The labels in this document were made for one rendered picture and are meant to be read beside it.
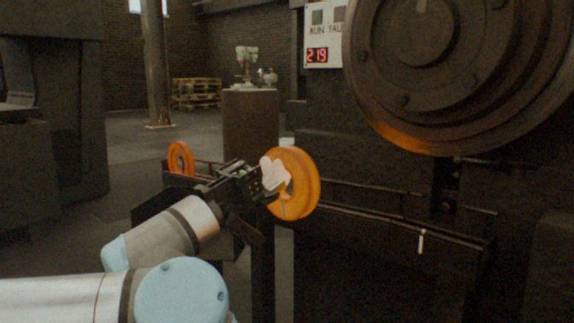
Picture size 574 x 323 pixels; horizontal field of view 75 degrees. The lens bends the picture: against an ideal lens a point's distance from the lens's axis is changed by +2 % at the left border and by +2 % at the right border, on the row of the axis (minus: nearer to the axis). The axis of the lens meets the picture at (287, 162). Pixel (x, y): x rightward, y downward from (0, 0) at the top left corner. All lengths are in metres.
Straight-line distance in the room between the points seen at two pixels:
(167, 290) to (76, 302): 0.09
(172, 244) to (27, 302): 0.21
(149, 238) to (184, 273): 0.18
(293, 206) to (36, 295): 0.46
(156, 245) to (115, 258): 0.05
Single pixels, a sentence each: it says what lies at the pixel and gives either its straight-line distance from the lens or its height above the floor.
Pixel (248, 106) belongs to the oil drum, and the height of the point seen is 0.74.
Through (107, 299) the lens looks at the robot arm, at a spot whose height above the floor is 0.83.
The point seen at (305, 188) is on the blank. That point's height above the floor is 0.83.
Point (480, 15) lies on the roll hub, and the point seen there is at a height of 1.13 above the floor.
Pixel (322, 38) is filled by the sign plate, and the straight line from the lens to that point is 1.13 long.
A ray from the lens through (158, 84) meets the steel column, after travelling 7.63.
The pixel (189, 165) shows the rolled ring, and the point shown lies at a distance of 1.56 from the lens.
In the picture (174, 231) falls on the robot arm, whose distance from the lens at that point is 0.59.
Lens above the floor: 1.05
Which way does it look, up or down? 14 degrees down
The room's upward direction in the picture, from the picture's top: straight up
